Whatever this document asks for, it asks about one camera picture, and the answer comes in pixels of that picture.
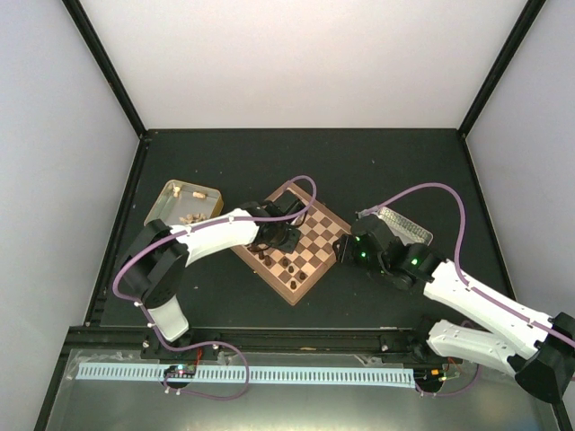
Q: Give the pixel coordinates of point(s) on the pink tin box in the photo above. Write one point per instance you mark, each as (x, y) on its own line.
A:
(408, 231)

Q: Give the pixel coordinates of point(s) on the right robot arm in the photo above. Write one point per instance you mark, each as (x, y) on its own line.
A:
(534, 348)

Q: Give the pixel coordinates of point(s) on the yellow tin box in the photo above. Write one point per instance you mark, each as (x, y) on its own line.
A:
(162, 209)

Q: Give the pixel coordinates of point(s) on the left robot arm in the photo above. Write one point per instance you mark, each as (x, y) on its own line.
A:
(150, 275)

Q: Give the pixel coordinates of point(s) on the black frame rail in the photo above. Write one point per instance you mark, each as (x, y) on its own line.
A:
(393, 346)

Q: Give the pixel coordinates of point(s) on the wooden chess board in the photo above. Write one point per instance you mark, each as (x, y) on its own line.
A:
(319, 227)

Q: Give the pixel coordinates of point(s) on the light chess pieces pile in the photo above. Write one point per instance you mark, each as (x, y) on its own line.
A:
(190, 205)

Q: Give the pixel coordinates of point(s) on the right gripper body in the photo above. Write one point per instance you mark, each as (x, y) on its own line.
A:
(348, 254)

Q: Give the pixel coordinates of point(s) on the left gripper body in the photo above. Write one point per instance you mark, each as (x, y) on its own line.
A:
(282, 242)

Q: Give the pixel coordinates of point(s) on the light blue cable duct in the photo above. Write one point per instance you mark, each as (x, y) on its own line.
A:
(295, 375)

